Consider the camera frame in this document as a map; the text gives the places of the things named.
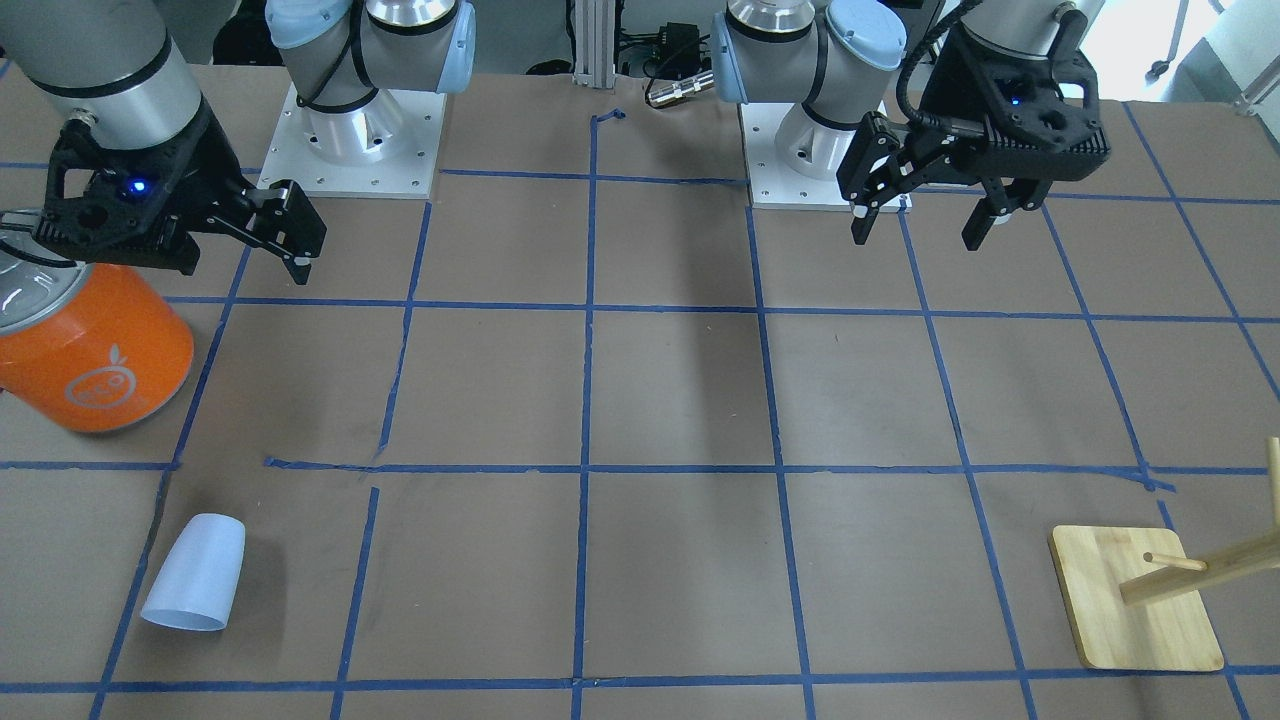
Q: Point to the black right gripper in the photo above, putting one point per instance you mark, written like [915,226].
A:
[196,165]

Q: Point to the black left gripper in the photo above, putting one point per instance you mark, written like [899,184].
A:
[943,100]

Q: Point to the light blue plastic cup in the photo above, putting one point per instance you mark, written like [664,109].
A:
[194,589]

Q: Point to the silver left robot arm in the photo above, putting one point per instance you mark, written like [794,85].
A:
[851,57]

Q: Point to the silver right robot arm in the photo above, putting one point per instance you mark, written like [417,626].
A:
[118,61]

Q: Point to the wooden cup rack stand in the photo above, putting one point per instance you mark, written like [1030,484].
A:
[1132,595]

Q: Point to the orange can with silver lid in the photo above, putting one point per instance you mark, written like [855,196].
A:
[89,346]

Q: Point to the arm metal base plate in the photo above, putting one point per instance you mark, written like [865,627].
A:
[386,150]
[791,158]

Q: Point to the aluminium frame post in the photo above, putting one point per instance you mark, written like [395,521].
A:
[594,26]

